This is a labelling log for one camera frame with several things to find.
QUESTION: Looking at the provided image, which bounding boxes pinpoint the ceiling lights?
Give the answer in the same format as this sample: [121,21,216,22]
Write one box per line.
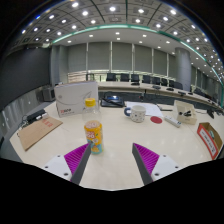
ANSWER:
[19,1,223,74]

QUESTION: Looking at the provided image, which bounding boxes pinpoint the white cardboard paper box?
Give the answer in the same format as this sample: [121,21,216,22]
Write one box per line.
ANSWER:
[53,80,100,118]

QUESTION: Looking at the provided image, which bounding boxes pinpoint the row of black office chairs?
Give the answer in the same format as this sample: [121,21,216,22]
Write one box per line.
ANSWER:
[105,72,208,96]

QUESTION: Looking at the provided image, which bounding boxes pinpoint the white remote control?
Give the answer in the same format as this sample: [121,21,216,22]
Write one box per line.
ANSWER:
[163,114,182,128]

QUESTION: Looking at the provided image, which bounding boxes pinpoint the white desk organizer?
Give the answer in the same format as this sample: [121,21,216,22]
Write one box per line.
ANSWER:
[173,99,198,126]

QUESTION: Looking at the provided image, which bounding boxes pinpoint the flat round red coaster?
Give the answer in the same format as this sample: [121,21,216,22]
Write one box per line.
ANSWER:
[150,115,163,125]

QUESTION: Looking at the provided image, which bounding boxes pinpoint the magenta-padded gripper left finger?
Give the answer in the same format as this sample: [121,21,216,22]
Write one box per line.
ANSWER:
[42,143,92,186]

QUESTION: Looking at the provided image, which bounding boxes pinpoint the brown paper envelope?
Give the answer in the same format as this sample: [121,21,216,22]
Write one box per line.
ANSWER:
[17,115,64,152]

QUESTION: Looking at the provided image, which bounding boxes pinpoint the black desk microphone units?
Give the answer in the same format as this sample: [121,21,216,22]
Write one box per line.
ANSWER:
[130,81,188,96]

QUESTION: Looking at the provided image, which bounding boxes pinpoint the white dotted mug blue handle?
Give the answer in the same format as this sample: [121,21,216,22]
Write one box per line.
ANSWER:
[123,105,147,124]

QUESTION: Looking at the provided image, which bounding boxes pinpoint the yellow-capped orange-label drink bottle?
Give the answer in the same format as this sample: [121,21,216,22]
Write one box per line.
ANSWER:
[82,97,104,155]

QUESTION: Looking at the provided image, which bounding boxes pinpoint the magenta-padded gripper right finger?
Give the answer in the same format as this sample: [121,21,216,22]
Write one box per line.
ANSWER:
[131,143,183,186]

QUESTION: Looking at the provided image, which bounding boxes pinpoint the white printed paper sheet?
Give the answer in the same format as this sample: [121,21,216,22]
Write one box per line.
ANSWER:
[125,101,164,118]

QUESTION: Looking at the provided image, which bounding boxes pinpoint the black marker pen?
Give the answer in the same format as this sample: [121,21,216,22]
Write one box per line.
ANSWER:
[179,110,193,118]

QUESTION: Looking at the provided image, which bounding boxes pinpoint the black power adapter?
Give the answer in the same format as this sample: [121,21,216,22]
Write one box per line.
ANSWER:
[25,108,48,123]

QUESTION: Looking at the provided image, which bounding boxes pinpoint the cardboard box red label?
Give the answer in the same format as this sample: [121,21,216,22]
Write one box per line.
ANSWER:
[196,121,224,160]

